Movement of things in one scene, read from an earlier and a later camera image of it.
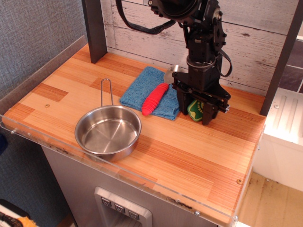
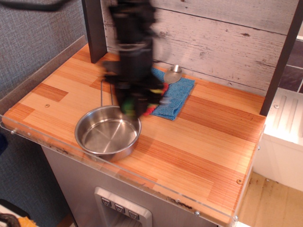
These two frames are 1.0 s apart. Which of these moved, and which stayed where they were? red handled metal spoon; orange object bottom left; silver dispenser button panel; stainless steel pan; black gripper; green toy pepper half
Moved: black gripper; green toy pepper half
Stayed: silver dispenser button panel; orange object bottom left; stainless steel pan; red handled metal spoon
